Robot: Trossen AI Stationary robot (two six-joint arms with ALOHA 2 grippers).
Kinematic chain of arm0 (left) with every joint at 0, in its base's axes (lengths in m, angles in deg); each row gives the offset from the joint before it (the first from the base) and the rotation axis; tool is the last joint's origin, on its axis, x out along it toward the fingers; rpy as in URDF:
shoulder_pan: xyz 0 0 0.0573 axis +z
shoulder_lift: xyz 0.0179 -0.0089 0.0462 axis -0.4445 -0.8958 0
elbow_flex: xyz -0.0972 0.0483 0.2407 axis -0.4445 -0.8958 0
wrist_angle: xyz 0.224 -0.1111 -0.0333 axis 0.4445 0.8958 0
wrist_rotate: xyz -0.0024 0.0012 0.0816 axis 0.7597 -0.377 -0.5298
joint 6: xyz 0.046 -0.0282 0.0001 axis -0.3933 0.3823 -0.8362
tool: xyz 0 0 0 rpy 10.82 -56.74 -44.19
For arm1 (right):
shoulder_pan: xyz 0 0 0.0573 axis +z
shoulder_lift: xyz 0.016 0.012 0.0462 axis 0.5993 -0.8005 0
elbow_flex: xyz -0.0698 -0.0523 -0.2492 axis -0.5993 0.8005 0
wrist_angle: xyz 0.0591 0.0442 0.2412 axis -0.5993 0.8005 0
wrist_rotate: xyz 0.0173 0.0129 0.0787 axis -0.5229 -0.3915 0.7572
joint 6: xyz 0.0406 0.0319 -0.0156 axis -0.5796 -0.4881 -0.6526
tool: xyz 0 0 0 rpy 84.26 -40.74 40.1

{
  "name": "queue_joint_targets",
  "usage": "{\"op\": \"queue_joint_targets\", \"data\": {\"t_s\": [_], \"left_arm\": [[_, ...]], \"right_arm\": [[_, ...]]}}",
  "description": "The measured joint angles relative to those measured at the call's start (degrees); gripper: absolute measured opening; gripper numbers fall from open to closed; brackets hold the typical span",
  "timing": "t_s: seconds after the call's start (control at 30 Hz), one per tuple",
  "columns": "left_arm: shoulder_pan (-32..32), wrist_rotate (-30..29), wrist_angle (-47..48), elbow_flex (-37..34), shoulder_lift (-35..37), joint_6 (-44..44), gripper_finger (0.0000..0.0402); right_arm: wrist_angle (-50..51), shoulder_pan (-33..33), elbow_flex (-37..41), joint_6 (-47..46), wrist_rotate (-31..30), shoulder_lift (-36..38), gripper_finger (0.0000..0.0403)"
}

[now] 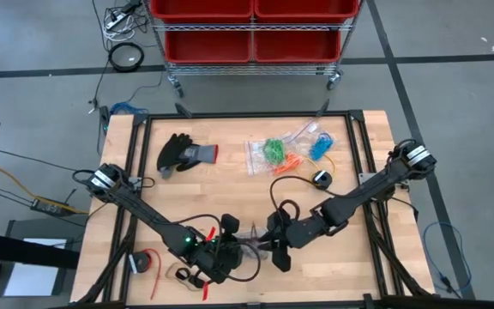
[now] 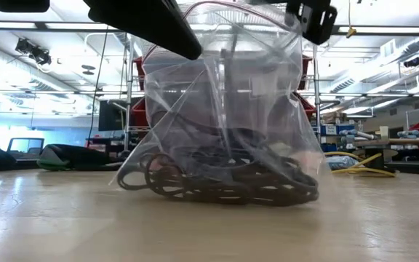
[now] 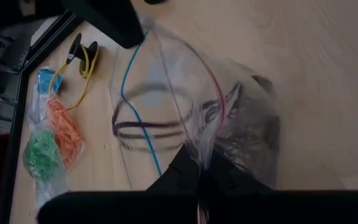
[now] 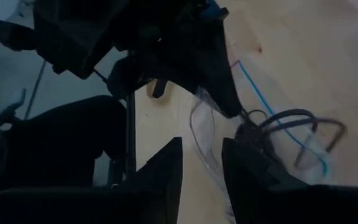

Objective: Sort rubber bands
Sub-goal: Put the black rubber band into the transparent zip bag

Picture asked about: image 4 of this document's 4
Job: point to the stack of clear plastic bags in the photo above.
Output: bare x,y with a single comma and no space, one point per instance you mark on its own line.
204,124

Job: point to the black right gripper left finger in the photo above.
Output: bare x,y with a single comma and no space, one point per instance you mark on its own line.
104,205

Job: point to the dark grey rubber band tangle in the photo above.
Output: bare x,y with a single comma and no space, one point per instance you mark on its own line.
291,113

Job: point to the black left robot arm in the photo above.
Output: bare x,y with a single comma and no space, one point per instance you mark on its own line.
5,31

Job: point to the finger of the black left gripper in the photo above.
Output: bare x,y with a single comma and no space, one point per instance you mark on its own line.
191,77
213,68

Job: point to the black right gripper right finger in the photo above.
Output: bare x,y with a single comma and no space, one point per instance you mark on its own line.
275,205

